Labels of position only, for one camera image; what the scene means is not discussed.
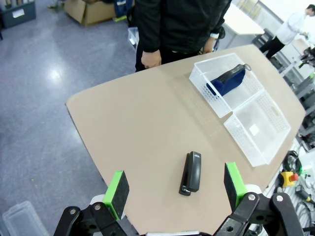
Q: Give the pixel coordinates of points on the dark blue bag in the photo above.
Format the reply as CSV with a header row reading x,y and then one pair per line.
x,y
121,7

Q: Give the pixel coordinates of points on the person's left hand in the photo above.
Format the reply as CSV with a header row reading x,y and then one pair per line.
x,y
208,45

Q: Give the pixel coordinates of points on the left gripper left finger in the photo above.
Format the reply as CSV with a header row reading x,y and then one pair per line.
x,y
115,196

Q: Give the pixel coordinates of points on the dark green storage bin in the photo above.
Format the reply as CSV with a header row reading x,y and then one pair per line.
x,y
18,13

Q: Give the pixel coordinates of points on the person's black jacket torso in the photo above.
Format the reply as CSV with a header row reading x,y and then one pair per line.
x,y
182,24

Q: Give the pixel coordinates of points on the person's left forearm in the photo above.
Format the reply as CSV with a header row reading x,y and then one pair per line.
x,y
220,19

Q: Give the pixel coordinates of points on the small clear plastic container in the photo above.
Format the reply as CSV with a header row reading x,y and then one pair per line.
x,y
133,37

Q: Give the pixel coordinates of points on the brown cardboard box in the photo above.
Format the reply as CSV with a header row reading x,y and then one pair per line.
x,y
88,12

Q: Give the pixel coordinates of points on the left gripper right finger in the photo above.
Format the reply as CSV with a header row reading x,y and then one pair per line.
x,y
237,186

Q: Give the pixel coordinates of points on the yellow emergency stop button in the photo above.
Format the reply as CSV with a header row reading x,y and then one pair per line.
x,y
289,179

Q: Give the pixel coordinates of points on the black stapler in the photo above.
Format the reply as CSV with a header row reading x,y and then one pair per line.
x,y
193,169

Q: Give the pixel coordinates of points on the white perforated plastic basket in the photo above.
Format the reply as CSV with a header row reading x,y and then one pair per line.
x,y
253,84
261,118

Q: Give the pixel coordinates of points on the white wristwatch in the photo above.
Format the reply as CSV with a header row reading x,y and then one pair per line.
x,y
214,35

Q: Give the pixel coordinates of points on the white background table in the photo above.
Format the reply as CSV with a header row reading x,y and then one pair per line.
x,y
243,22

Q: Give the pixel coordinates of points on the blue zippered pencil case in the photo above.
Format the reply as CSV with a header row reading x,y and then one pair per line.
x,y
231,83

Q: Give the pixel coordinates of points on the person's right hand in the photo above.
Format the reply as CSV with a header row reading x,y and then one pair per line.
x,y
150,59

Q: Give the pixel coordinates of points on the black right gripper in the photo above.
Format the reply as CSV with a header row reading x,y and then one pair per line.
x,y
308,55

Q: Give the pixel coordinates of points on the background person in white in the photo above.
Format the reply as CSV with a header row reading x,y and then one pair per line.
x,y
290,27

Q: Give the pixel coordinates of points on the person's right forearm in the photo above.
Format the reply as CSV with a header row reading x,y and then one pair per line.
x,y
148,34

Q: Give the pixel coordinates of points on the clear plastic lidded box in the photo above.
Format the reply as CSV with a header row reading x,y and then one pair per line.
x,y
22,218

